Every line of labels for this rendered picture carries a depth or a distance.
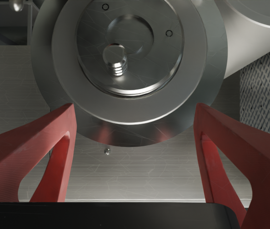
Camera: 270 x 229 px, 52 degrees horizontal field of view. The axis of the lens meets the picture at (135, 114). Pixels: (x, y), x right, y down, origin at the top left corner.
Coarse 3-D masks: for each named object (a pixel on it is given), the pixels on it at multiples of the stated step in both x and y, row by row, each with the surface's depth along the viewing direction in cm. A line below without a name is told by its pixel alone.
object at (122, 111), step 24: (72, 0) 20; (168, 0) 20; (72, 24) 20; (192, 24) 20; (72, 48) 20; (192, 48) 20; (72, 72) 20; (192, 72) 20; (72, 96) 20; (96, 96) 20; (144, 96) 20; (168, 96) 20; (120, 120) 20; (144, 120) 20
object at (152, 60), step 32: (96, 0) 19; (128, 0) 19; (160, 0) 19; (96, 32) 19; (128, 32) 19; (160, 32) 19; (96, 64) 18; (128, 64) 18; (160, 64) 18; (128, 96) 20
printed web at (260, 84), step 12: (264, 60) 37; (240, 72) 45; (252, 72) 40; (264, 72) 37; (240, 84) 44; (252, 84) 40; (264, 84) 36; (240, 96) 44; (252, 96) 40; (264, 96) 36; (240, 108) 44; (252, 108) 40; (264, 108) 36; (240, 120) 44; (252, 120) 40; (264, 120) 36
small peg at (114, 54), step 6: (108, 48) 16; (114, 48) 16; (120, 48) 16; (108, 54) 16; (114, 54) 16; (120, 54) 16; (126, 54) 16; (108, 60) 16; (114, 60) 16; (120, 60) 16; (126, 60) 16; (108, 66) 16; (114, 66) 16; (120, 66) 16; (126, 66) 17; (114, 72) 17; (120, 72) 17
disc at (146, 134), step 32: (64, 0) 21; (192, 0) 21; (32, 32) 21; (224, 32) 21; (32, 64) 20; (224, 64) 21; (64, 96) 20; (192, 96) 20; (96, 128) 20; (128, 128) 20; (160, 128) 20
